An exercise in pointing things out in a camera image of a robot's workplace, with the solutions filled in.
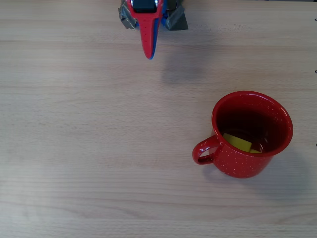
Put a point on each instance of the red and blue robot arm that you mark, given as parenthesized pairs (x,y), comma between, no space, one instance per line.
(164,15)

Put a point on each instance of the yellow toy brick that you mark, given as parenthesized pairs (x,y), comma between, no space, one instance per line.
(235,141)

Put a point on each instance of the red speckled enamel mug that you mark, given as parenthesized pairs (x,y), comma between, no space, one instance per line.
(237,163)

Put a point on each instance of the blue gripper, black motor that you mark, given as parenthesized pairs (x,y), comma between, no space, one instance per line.
(146,22)

